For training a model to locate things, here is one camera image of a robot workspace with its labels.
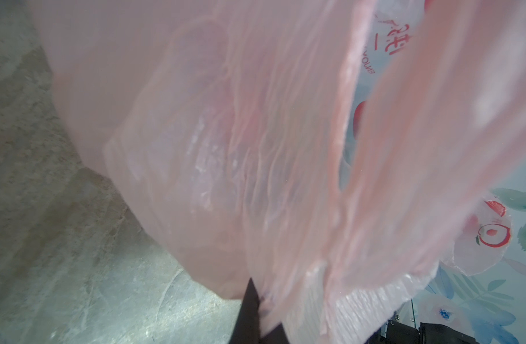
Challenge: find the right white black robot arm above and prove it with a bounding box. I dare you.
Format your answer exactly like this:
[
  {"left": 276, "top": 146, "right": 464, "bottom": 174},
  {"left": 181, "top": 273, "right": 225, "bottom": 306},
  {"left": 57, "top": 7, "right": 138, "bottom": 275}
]
[{"left": 366, "top": 320, "right": 478, "bottom": 344}]

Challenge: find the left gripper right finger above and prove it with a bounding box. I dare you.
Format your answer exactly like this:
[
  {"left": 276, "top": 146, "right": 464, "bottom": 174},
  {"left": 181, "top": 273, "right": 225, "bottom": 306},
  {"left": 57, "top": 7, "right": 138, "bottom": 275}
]
[{"left": 260, "top": 323, "right": 290, "bottom": 344}]

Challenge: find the pink printed plastic bag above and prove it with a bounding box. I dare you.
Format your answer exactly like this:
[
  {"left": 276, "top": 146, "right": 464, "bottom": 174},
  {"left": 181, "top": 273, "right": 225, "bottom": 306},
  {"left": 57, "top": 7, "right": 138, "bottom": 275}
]
[{"left": 441, "top": 193, "right": 513, "bottom": 276}]

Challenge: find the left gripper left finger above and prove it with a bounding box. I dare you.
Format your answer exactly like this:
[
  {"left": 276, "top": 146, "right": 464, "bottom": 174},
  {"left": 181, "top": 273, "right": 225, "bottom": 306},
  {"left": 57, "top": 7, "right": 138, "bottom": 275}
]
[{"left": 229, "top": 279, "right": 260, "bottom": 344}]

